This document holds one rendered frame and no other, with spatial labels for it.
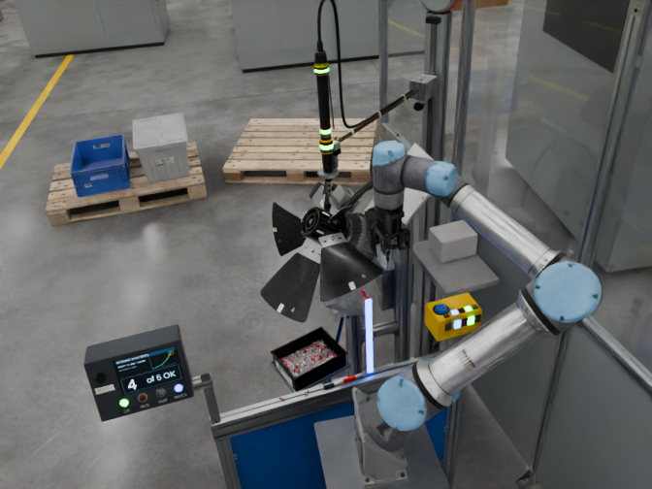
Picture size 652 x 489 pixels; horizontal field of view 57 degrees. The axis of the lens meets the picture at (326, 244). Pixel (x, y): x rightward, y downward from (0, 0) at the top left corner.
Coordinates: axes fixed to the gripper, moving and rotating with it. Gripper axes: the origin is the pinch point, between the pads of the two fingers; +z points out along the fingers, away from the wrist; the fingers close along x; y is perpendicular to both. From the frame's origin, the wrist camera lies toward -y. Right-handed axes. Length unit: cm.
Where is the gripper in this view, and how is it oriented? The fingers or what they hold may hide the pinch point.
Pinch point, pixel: (385, 263)
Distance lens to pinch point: 161.3
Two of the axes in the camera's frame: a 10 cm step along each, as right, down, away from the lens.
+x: 9.4, -2.3, 2.3
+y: 3.2, 5.3, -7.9
